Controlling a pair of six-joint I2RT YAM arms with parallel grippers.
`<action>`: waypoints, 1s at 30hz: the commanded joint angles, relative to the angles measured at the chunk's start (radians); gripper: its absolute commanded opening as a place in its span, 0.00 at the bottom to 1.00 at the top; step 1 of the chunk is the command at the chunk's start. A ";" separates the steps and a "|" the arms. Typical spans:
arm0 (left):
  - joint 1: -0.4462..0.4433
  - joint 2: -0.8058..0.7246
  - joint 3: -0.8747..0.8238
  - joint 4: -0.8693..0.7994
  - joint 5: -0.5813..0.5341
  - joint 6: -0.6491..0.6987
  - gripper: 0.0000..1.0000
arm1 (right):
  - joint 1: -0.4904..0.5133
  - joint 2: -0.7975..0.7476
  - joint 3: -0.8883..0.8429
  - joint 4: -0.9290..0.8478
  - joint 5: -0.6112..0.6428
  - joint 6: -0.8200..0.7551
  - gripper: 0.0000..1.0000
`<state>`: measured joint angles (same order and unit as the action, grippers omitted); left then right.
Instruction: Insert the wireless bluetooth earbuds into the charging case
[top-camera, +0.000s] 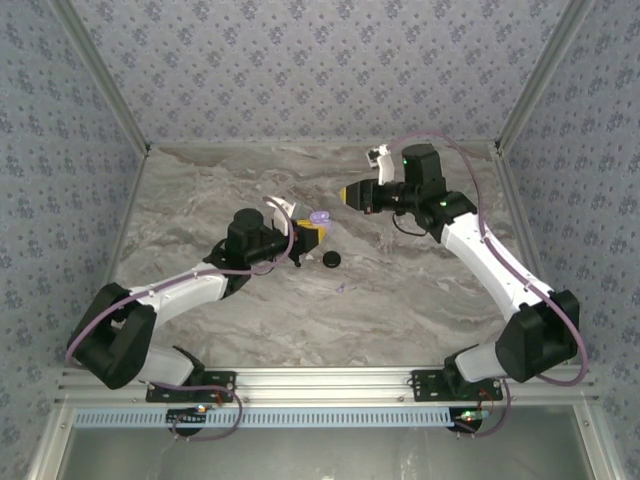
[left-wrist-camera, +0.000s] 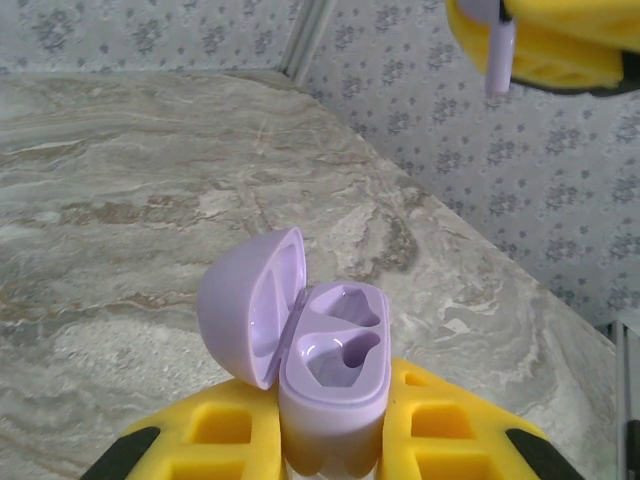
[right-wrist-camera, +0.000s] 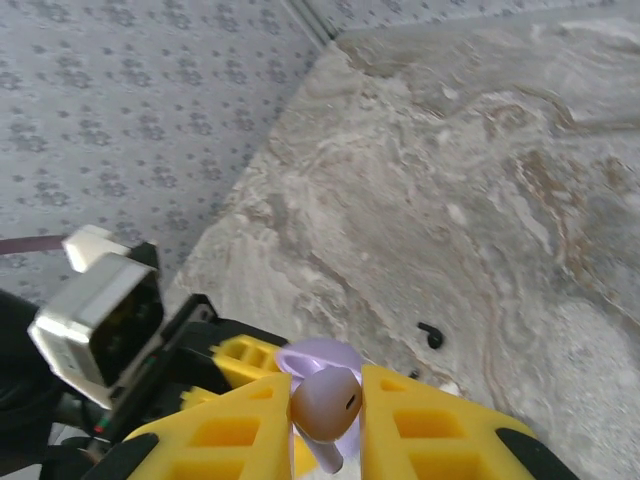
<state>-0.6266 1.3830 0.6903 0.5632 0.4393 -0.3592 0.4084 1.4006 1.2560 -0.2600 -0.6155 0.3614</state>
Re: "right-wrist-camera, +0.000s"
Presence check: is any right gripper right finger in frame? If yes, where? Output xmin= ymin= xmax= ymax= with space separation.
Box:
xmin=359 ymin=364 xmax=576 ymax=480

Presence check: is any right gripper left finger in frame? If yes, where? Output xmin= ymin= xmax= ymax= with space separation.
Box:
xmin=82 ymin=372 xmax=294 ymax=480

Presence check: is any purple earbud charging case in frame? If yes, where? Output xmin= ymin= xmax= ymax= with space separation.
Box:
xmin=276 ymin=337 xmax=366 ymax=480

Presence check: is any purple wireless earbud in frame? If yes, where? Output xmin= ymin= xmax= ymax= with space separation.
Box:
xmin=289 ymin=370 xmax=364 ymax=474

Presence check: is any black wireless earbud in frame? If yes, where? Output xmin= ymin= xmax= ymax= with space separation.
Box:
xmin=417 ymin=322 xmax=446 ymax=351

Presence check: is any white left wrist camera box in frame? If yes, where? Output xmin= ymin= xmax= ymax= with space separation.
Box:
xmin=27 ymin=224 xmax=166 ymax=409

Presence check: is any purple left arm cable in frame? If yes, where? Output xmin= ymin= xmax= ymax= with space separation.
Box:
xmin=0 ymin=234 xmax=67 ymax=256

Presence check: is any aluminium frame post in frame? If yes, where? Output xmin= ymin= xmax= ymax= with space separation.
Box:
xmin=282 ymin=0 xmax=344 ymax=49

